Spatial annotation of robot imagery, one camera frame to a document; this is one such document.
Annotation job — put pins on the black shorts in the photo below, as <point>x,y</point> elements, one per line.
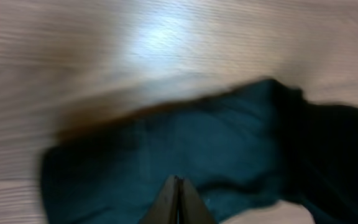
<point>244,149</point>

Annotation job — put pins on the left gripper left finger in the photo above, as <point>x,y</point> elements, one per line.
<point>164,209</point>

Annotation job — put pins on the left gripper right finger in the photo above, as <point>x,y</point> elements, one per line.
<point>191,207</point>

